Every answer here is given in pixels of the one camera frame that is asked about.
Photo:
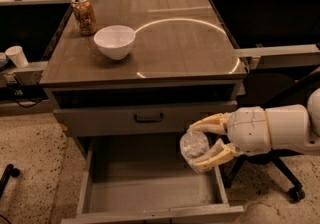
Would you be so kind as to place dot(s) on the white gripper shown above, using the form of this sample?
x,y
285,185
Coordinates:
x,y
247,130

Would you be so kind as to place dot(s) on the clear plastic water bottle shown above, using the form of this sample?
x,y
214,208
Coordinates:
x,y
193,145

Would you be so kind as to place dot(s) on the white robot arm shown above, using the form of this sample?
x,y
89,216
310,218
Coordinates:
x,y
293,127

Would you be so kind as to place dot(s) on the closed grey upper drawer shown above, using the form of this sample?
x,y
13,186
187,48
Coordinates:
x,y
104,121

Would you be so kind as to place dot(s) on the grey drawer cabinet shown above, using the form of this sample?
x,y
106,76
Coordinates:
x,y
181,54

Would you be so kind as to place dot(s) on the open grey middle drawer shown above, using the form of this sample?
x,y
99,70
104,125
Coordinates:
x,y
143,179

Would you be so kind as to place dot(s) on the white ceramic bowl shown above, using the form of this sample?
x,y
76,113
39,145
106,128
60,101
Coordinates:
x,y
116,41

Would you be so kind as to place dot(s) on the orange patterned drink can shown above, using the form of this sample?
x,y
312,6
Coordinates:
x,y
84,14

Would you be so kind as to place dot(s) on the black caster wheel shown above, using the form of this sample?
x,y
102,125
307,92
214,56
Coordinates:
x,y
10,171

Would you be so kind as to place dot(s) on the white paper cup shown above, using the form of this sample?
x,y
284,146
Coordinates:
x,y
17,56

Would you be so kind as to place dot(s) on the black drawer handle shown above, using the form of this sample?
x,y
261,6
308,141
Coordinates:
x,y
148,118

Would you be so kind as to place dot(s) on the black power strip with cable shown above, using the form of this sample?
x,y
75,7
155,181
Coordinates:
x,y
24,89

